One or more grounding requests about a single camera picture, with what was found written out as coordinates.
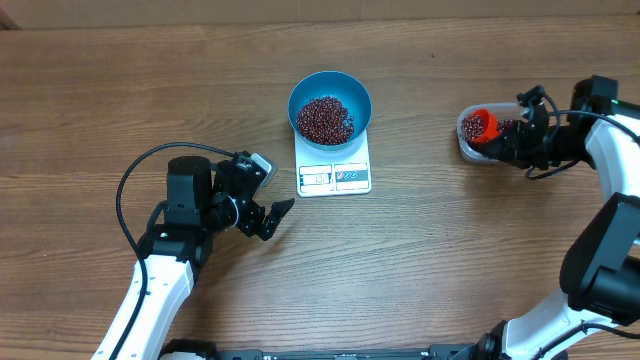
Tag blue bowl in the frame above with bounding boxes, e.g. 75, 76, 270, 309
287, 71, 373, 151

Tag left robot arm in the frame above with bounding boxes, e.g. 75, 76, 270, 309
94, 152, 295, 359

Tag clear plastic container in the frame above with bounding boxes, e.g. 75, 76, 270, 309
456, 102, 523, 165

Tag red measuring scoop blue handle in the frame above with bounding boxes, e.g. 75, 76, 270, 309
461, 108, 500, 145

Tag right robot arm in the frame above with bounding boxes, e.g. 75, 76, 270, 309
455, 75, 639, 359

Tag red beans in bowl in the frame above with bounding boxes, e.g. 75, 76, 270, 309
296, 96, 355, 146

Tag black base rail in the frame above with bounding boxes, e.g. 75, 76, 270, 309
159, 339, 569, 360

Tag red beans in container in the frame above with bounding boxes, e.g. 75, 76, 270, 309
461, 115, 515, 144

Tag white digital kitchen scale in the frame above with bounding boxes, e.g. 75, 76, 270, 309
295, 131, 372, 198

